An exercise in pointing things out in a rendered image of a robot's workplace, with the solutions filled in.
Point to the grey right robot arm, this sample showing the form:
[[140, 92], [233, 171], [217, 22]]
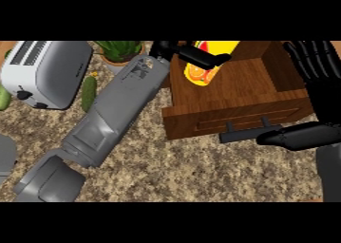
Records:
[[335, 174]]

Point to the silver toaster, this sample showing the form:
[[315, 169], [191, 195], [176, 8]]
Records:
[[49, 74]]

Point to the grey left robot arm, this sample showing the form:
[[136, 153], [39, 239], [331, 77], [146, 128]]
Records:
[[117, 101]]

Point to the potted green plant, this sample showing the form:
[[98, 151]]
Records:
[[117, 52]]

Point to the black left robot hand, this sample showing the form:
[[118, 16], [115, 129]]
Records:
[[201, 57]]

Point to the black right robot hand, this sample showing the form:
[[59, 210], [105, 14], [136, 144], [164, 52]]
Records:
[[329, 98]]

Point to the open wooden drawer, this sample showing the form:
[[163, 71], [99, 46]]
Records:
[[242, 79]]

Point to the wooden drawer front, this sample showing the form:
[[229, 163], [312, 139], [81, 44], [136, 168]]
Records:
[[214, 118]]

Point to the green cucumber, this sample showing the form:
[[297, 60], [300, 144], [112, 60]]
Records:
[[2, 98], [89, 93]]

